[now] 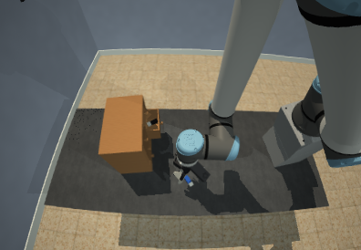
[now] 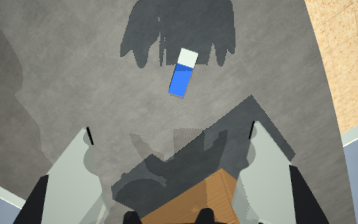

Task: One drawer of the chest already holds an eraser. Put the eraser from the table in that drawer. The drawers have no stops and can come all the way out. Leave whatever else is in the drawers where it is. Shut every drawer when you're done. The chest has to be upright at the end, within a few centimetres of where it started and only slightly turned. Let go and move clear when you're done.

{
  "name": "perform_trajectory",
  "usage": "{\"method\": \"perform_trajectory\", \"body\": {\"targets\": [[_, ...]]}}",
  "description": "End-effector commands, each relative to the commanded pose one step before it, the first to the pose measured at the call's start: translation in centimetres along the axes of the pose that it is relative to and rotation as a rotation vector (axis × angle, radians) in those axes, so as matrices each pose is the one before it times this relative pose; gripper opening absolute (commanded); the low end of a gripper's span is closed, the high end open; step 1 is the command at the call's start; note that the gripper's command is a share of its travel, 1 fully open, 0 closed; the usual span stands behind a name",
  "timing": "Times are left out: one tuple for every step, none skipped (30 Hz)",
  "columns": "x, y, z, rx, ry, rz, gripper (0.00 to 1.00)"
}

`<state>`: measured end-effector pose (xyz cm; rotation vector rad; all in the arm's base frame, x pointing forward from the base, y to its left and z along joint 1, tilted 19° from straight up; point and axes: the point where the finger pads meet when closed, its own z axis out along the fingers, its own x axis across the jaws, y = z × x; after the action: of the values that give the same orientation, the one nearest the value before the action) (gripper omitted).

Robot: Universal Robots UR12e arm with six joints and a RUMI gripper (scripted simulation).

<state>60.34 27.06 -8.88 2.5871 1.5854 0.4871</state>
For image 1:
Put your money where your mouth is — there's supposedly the brown wooden chest of drawers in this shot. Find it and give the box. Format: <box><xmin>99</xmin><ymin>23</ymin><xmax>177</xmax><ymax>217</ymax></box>
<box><xmin>98</xmin><ymin>95</ymin><xmax>152</xmax><ymax>173</ymax></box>

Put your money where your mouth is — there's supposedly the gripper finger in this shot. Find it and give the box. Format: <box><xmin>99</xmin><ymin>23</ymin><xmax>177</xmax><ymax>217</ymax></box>
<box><xmin>173</xmin><ymin>170</ymin><xmax>187</xmax><ymax>184</ymax></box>

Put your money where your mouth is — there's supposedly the black and white eraser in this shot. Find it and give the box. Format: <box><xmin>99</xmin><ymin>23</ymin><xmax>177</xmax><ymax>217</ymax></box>
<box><xmin>147</xmin><ymin>119</ymin><xmax>158</xmax><ymax>126</ymax></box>

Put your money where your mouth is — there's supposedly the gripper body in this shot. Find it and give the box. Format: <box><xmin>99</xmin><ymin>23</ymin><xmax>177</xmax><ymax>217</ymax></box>
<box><xmin>173</xmin><ymin>152</ymin><xmax>190</xmax><ymax>173</ymax></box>

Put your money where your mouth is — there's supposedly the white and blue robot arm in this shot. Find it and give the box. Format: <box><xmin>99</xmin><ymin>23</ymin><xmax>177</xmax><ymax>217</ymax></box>
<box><xmin>176</xmin><ymin>0</ymin><xmax>361</xmax><ymax>182</ymax></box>

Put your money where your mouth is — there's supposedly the blue and white eraser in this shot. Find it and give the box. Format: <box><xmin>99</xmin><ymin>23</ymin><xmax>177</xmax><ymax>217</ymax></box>
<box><xmin>184</xmin><ymin>175</ymin><xmax>193</xmax><ymax>187</ymax></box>

